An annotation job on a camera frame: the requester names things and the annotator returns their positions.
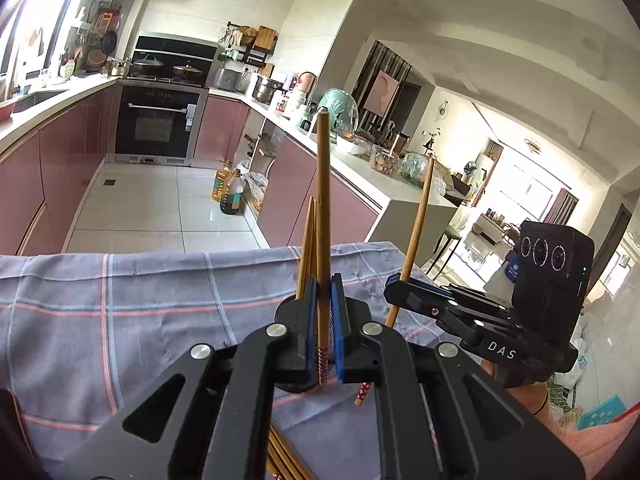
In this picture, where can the plastic bag of greens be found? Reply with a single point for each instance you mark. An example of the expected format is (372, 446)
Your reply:
(412, 170)

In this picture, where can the small steel kettle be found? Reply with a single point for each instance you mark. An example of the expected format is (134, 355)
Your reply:
(119, 67)

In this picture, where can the dark oil bottle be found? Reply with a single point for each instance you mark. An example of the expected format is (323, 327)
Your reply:
(232, 197)

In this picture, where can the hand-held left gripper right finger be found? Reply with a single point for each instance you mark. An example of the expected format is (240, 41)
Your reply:
(425, 410)

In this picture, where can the white bowl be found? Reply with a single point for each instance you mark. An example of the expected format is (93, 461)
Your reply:
(350, 144)

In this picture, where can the red-tipped bamboo chopstick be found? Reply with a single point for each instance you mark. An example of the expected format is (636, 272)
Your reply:
(324, 210)
(417, 230)

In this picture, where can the round wall clock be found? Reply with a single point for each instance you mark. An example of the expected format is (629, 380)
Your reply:
(442, 111)

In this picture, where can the pink kitchen base cabinets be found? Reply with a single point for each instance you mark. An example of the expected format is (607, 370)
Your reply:
(295, 195)
(55, 170)

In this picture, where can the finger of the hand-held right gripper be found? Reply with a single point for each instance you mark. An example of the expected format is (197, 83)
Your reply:
(470, 296)
(425, 302)

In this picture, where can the black wok with glass lid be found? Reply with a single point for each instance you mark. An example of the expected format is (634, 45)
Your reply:
(188, 72)
(147, 63)

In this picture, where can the white plastic bag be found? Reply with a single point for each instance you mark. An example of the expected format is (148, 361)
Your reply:
(256, 185)

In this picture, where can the wooden cutting board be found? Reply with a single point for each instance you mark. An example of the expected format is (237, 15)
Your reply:
(266, 38)

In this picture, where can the teal box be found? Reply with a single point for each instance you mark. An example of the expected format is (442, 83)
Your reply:
(602, 412)

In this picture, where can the glass food container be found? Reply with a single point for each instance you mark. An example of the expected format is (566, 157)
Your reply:
(385, 161)

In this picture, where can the bunch of wooden chopsticks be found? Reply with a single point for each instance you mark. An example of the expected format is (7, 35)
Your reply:
(306, 250)

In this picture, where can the steel stock pot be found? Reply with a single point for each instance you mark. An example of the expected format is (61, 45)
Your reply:
(266, 90)

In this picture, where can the green mesh food cover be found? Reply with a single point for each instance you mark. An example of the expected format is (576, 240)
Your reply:
(340, 107)

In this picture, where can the silver thermos bottle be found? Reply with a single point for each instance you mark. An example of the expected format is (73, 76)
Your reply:
(309, 117)

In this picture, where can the blue plaid tablecloth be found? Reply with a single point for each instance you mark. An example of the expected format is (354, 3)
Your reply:
(150, 320)

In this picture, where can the large kitchen window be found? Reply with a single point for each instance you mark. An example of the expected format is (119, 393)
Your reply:
(30, 5)

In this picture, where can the pink bowl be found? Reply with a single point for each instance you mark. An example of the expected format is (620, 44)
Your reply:
(5, 110)

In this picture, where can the pink wall painting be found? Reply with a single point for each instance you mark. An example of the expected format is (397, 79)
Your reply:
(381, 92)

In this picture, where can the person's right hand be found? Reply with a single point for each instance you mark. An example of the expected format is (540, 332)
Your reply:
(527, 397)

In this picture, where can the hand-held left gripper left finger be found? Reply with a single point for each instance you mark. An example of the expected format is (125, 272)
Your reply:
(240, 385)

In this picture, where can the wicker basket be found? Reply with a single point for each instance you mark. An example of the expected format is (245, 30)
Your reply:
(92, 61)

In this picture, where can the black mesh utensil holder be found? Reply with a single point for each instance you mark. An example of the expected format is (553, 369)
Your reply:
(285, 310)

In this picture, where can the person's right forearm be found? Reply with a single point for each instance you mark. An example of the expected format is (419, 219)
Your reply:
(610, 455)

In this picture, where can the pink electric kettle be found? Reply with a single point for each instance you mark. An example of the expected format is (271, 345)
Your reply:
(305, 83)

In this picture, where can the kitchen sink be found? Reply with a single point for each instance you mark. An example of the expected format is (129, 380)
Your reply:
(37, 100)

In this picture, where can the black frying pan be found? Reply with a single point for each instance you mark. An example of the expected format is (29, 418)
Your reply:
(109, 42)

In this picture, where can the black integrated stove with oven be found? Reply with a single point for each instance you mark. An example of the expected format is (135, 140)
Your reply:
(150, 125)

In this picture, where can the black wall rack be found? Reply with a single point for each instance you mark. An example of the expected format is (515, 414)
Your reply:
(250, 52)

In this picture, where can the wooden slat partition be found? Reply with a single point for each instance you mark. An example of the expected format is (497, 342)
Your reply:
(375, 60)

